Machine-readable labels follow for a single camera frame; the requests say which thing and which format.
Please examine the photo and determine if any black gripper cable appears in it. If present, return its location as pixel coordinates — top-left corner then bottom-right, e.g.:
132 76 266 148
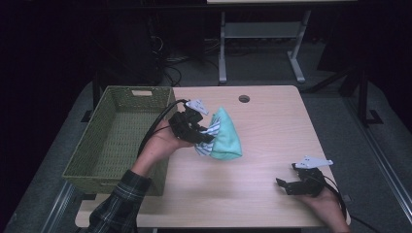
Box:
136 98 189 160
320 175 384 233

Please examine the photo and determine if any metal floor rail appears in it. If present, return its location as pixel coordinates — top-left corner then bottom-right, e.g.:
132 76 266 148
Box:
343 96 412 225
41 180 76 233

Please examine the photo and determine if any tangle of floor cables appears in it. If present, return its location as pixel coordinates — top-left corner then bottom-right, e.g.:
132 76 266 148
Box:
148 34 222 87

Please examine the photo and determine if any black metal stand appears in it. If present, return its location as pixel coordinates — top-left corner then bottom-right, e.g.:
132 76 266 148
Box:
304 62 385 128

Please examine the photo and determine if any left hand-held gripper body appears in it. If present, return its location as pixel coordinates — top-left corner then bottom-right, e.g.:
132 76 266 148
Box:
167 98 210 144

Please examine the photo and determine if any mint green shirt striped trim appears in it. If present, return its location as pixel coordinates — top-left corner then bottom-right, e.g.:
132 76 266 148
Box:
193 106 244 161

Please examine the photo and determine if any person's left hand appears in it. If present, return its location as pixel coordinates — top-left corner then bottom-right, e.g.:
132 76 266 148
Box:
131 120 196 178

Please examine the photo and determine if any person's right hand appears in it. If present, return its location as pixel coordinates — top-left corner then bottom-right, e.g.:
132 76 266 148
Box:
295 187 348 227

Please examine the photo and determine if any dark cabinet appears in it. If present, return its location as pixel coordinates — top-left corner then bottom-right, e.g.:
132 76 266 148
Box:
96 13 165 87

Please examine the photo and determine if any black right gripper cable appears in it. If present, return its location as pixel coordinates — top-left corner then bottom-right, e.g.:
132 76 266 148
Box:
320 175 384 233

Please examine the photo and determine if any green woven basket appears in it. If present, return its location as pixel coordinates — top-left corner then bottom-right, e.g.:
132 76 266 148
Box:
61 84 179 197

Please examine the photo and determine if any white metal frame desk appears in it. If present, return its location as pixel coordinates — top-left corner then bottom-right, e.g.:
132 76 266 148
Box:
206 0 358 85

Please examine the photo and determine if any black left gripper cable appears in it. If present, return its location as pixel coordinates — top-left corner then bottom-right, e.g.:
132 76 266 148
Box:
136 98 189 160

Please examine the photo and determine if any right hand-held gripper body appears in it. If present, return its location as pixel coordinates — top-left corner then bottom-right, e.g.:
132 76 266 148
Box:
291 155 334 198

